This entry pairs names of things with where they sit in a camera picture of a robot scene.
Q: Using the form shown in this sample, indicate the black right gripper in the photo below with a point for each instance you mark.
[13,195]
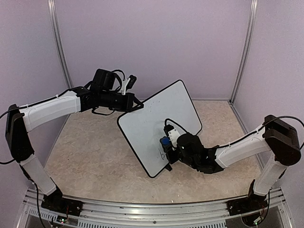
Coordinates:
[170,159]

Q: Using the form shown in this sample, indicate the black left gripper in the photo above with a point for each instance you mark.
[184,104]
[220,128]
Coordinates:
[129,104]

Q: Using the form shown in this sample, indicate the blue whiteboard eraser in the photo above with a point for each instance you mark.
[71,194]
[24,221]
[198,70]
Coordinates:
[165,141]

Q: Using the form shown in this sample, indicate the white whiteboard black frame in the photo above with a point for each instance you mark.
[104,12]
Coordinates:
[143,128]

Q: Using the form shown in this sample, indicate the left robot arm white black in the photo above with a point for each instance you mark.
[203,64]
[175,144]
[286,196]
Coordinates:
[106,89]

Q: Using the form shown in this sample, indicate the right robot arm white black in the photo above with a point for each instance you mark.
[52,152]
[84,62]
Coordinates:
[273,135]

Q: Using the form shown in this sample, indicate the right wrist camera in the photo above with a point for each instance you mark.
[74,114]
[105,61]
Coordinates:
[172,133]

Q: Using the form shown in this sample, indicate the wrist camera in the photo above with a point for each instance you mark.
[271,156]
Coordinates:
[128,84]
[172,133]

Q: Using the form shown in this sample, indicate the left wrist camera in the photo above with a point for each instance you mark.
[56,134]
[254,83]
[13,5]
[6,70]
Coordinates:
[128,84]

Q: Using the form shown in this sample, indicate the aluminium front rail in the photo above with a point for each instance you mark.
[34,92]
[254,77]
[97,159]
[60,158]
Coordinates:
[104,214]

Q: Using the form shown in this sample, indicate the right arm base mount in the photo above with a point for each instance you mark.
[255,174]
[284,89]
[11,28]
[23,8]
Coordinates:
[247,204]

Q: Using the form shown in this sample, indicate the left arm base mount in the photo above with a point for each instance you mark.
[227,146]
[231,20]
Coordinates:
[64,205]

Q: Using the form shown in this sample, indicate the left aluminium frame post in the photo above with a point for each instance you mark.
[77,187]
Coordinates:
[59,46]

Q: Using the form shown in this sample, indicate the aluminium frame post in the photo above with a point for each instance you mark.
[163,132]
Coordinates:
[59,46]
[245,51]

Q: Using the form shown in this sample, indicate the right aluminium frame post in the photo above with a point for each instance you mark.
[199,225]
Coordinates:
[245,51]

